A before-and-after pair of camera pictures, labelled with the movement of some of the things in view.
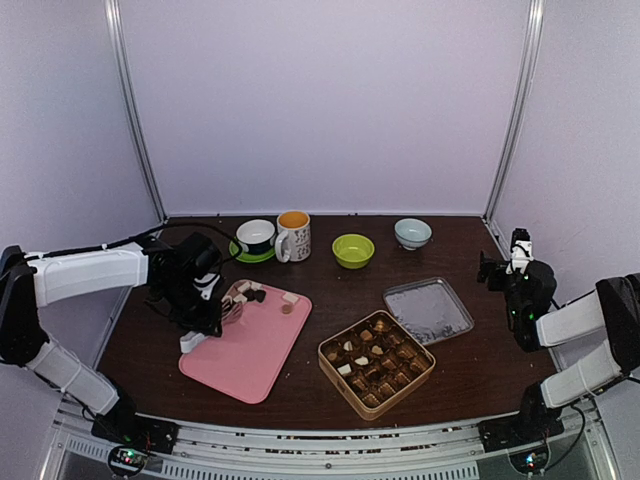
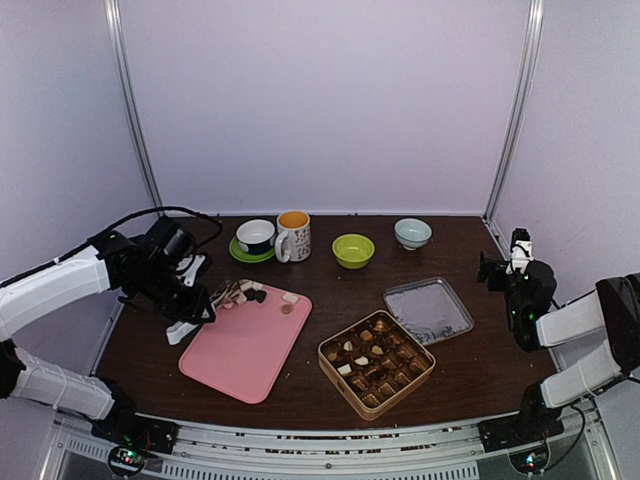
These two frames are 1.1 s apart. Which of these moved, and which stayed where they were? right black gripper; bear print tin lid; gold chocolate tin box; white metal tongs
Moved: white metal tongs
Stayed: gold chocolate tin box; right black gripper; bear print tin lid
